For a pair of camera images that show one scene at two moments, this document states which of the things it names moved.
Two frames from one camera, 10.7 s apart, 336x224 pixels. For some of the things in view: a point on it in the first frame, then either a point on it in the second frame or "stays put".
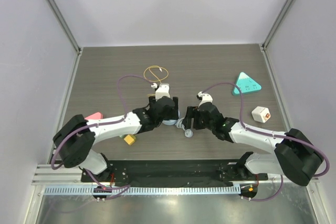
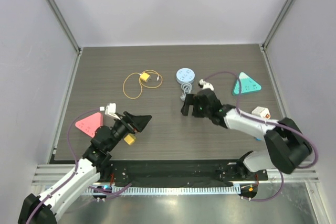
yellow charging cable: x=160 y=70 -> x=144 y=77
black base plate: x=173 y=171 stays put
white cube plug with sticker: x=260 y=114 stays put
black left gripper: x=173 y=113 -> x=138 y=121
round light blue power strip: x=169 y=122 -> x=185 y=75
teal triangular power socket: x=246 y=84 stays put
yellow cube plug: x=128 y=140 stays put
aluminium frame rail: x=58 y=12 stays put
